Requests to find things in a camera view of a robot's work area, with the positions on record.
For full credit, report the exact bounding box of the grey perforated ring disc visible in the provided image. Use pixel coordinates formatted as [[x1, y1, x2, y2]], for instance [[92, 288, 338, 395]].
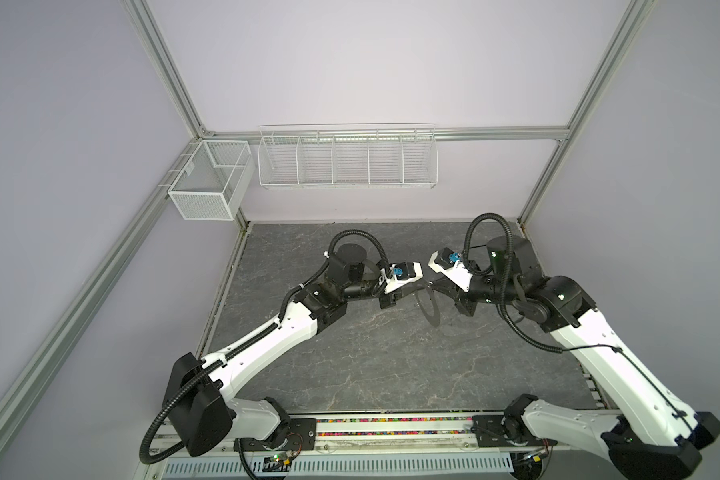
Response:
[[414, 286, 442, 328]]

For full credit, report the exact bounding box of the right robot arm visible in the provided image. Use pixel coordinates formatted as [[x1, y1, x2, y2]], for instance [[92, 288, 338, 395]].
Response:
[[428, 213, 720, 479]]

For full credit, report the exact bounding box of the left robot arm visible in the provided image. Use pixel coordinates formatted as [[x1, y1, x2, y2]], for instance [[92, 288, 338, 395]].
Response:
[[138, 229, 423, 465]]

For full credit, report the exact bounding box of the white mesh box basket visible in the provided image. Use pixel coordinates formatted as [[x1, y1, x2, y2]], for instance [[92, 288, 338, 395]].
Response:
[[168, 140, 255, 221]]

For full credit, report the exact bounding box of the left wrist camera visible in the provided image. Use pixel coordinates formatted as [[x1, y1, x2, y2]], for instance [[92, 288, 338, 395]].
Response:
[[384, 262, 423, 294]]

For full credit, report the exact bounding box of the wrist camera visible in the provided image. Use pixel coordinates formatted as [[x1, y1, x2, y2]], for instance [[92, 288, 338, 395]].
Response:
[[428, 247, 473, 292], [384, 262, 423, 294]]

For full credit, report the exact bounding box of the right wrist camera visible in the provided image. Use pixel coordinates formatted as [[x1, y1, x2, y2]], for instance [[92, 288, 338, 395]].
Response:
[[428, 247, 473, 292]]

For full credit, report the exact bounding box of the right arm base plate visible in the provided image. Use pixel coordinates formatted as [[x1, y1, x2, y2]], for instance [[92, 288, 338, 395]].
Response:
[[470, 415, 548, 448]]

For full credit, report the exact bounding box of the aluminium mounting rail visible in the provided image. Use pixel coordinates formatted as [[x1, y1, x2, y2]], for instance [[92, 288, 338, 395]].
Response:
[[139, 398, 594, 465]]

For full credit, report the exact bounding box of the white wire shelf basket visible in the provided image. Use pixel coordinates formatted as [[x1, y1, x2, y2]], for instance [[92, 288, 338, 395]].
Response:
[[258, 123, 439, 189]]

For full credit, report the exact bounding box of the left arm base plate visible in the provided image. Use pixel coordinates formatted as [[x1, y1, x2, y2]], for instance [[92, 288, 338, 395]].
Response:
[[239, 417, 317, 452]]

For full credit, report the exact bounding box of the white vented cable duct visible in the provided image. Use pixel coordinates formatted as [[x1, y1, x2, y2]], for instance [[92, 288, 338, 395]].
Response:
[[157, 452, 514, 479]]

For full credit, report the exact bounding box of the aluminium frame profile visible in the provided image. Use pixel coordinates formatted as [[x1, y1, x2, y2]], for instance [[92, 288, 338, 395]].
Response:
[[0, 1, 627, 401]]

